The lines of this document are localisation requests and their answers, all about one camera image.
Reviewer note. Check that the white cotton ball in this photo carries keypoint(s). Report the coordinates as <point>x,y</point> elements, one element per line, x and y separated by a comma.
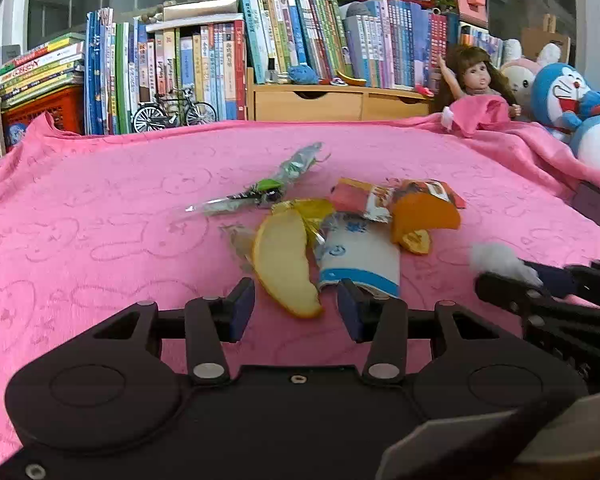
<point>500,260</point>

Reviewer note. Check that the white pink rabbit plush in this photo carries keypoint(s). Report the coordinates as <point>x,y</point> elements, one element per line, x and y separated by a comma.
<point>522,72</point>

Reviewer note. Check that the brown haired doll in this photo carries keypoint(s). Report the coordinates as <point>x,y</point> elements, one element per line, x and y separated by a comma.
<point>477,75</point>

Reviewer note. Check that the wooden drawer organizer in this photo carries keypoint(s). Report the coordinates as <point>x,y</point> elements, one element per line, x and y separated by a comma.
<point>305,105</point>

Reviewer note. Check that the large pale citrus peel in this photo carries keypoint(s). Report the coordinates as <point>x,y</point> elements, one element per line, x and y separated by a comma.
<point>285,265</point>

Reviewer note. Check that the red plastic crate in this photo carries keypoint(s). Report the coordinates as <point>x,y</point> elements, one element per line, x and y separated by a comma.
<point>45,115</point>

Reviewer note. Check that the yellow curved toy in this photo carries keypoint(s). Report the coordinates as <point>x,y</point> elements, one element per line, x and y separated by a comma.
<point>351,79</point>

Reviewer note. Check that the flat stack of picture books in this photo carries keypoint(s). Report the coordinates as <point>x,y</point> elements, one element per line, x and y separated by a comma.
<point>40,67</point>

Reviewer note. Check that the red snack wrapper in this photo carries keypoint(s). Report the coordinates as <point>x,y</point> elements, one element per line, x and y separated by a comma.
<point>360,197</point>

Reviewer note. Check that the dark purple square pad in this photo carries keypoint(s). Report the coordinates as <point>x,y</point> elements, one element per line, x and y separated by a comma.
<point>592,203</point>

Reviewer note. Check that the row of upright colourful books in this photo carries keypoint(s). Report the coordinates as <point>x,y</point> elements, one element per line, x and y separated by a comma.
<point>290,45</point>

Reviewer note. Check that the yellow green foil wrapper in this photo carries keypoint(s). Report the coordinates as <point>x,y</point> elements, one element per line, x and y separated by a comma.
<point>305,210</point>

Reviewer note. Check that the small nail polish bottle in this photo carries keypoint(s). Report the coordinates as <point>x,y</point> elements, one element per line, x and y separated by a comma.
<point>271,72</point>

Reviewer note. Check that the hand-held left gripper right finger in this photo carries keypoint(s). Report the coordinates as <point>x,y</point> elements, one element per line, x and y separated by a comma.
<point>350,310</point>

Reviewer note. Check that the black model bicycle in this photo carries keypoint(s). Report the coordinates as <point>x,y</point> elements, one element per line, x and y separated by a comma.
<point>172,110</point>

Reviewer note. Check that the clear green printed wrapper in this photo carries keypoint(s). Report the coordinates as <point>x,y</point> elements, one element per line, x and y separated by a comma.
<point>265,187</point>

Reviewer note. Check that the blue knitted toy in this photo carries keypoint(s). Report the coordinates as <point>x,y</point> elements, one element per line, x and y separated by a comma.
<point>302,75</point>

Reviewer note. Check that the blue cat plush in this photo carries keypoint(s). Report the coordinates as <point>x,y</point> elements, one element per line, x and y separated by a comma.
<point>560,95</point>

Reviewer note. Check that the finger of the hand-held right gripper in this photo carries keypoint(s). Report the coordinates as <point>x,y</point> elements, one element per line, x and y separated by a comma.
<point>555,280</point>
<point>505,290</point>

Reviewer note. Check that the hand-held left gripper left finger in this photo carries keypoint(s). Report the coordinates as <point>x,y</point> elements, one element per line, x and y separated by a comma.
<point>242,305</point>

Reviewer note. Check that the small orange peel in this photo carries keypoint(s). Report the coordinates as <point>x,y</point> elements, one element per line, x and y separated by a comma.
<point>422,215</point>

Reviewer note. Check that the pink rabbit print towel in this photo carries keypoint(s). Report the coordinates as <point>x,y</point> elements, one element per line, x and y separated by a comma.
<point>105,220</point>

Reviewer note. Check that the small clear plastic scrap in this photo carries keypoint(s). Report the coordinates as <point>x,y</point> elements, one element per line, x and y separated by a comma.
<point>237,242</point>

